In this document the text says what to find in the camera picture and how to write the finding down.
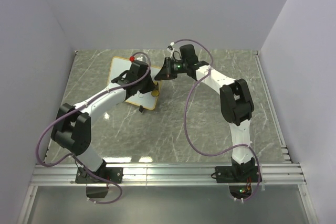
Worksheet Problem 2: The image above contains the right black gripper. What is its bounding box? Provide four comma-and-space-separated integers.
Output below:
155, 58, 188, 82

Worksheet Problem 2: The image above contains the yellow-framed whiteboard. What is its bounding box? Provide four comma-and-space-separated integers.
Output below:
107, 56, 162, 111

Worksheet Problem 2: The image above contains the yellow bone-shaped eraser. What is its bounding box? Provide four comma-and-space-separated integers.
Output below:
151, 86, 160, 97

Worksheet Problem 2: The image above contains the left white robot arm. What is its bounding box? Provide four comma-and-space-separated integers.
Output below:
51, 60, 158, 183

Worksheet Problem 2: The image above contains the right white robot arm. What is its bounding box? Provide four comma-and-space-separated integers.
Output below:
155, 42, 260, 182

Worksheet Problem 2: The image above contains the right black whiteboard foot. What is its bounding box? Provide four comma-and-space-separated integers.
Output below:
139, 105, 144, 113

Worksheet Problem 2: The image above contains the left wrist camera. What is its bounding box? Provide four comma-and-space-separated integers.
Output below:
129, 54, 148, 63

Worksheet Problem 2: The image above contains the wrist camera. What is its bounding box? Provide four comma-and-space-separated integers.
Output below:
129, 54, 148, 63
167, 42, 178, 58

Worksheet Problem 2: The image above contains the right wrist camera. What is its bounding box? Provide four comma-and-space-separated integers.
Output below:
167, 42, 178, 58

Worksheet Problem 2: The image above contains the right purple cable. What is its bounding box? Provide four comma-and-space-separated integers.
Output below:
167, 38, 263, 202

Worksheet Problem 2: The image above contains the purple cable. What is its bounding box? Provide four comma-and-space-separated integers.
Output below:
167, 38, 263, 202
35, 51, 124, 205

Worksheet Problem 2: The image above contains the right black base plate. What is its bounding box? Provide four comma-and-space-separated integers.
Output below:
211, 166, 259, 184

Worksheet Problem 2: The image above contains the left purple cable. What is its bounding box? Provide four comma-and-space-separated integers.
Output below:
35, 51, 124, 205

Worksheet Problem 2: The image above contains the aluminium mounting rail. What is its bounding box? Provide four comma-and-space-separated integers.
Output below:
30, 163, 306, 187

